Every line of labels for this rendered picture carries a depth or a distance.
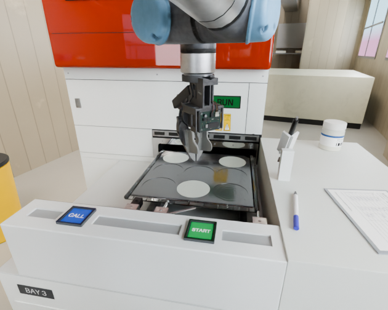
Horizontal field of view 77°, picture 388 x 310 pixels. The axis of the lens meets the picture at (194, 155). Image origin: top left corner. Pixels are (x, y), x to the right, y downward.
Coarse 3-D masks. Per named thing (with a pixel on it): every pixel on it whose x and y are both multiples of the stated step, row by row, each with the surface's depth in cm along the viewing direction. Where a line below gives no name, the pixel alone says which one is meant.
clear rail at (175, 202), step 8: (144, 200) 68; (152, 200) 67; (160, 200) 67; (168, 200) 67; (176, 200) 66; (216, 208) 64; (224, 208) 64; (232, 208) 64; (240, 208) 63; (248, 208) 63; (256, 208) 63
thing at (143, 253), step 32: (0, 224) 49; (32, 224) 48; (96, 224) 49; (128, 224) 49; (160, 224) 49; (224, 224) 48; (256, 224) 48; (32, 256) 51; (64, 256) 49; (96, 256) 47; (128, 256) 46; (160, 256) 44; (192, 256) 43; (224, 256) 42; (256, 256) 41; (128, 288) 49; (160, 288) 48; (192, 288) 46; (224, 288) 44; (256, 288) 43
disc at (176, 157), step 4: (164, 156) 95; (168, 156) 95; (172, 156) 95; (176, 156) 95; (180, 156) 95; (184, 156) 95; (164, 160) 92; (168, 160) 92; (172, 160) 92; (176, 160) 92; (180, 160) 92; (184, 160) 92
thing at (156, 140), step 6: (156, 138) 103; (162, 138) 102; (168, 138) 102; (174, 138) 102; (156, 144) 104; (174, 144) 102; (180, 144) 102; (216, 144) 99; (222, 144) 99; (228, 144) 98; (234, 144) 98; (240, 144) 97; (246, 144) 97; (252, 144) 96; (258, 144) 96; (156, 150) 105
